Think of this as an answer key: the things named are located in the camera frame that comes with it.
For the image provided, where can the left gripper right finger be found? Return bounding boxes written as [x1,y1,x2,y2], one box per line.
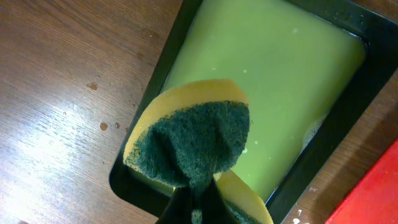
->
[198,179,238,224]

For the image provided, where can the red plastic serving tray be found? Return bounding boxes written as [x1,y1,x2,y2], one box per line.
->
[325,142,397,224]

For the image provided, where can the yellow and green sponge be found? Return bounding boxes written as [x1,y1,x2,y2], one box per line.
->
[123,79,272,223]

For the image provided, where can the black tray with green liquid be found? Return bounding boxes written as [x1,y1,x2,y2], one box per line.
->
[108,0,398,224]

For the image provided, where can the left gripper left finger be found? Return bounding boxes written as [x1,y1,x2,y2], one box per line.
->
[155,187,193,224]

